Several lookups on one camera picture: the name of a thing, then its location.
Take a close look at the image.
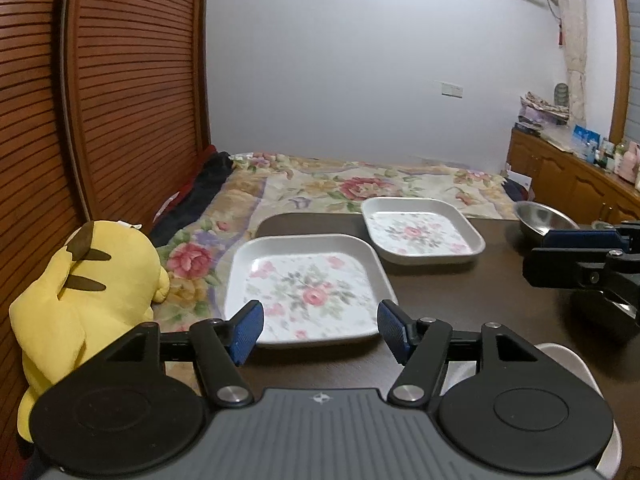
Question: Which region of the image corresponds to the blue white box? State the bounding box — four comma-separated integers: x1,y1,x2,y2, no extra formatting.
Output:
572,125,601,153

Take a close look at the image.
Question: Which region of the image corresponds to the stack of folded fabrics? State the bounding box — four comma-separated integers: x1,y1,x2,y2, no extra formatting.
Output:
517,91,571,133

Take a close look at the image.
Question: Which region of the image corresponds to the white rounded object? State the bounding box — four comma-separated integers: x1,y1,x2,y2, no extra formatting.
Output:
537,342,623,480

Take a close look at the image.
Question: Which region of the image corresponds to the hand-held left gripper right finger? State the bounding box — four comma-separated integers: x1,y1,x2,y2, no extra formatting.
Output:
377,300,556,407

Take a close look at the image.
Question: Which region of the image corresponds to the dark cloth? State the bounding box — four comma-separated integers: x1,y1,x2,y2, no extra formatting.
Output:
149,145,233,248

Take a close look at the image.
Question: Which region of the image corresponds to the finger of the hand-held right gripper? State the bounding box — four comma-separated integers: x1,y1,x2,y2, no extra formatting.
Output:
542,221,640,253
522,246,621,290

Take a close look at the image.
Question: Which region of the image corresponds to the wooden cabinet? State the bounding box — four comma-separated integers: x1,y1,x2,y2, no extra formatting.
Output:
507,127,640,226

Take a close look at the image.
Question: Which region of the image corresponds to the white labelled cardboard box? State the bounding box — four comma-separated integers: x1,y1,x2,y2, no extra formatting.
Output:
506,162,533,186

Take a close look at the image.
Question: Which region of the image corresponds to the wooden louvered wardrobe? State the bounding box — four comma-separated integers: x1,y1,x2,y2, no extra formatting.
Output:
0,0,211,411

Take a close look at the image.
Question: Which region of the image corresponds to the cluster of small bottles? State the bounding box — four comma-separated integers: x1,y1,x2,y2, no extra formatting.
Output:
582,137,626,173

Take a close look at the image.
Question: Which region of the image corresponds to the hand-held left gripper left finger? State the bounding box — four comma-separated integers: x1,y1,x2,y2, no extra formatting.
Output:
85,300,264,407

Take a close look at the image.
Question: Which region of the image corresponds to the yellow plush toy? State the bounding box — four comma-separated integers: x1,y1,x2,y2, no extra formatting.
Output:
9,219,171,443

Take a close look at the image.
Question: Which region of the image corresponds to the white floral square plate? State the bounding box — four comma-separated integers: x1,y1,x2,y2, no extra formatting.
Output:
361,197,487,266
223,234,399,350

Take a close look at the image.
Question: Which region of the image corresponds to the wooden window frame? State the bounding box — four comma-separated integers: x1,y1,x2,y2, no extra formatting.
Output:
606,0,633,143

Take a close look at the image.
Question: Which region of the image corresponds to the large steel bowl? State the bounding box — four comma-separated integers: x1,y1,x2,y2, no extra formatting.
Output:
512,201,581,242

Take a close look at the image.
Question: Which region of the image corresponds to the grey window blind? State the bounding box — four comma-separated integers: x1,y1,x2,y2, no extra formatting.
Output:
620,0,640,146

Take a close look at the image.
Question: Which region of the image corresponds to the cream patterned curtain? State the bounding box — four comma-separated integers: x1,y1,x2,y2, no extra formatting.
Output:
555,0,587,121

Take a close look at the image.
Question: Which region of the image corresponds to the floral blanket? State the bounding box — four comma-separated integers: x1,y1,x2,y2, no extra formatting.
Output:
152,152,521,323

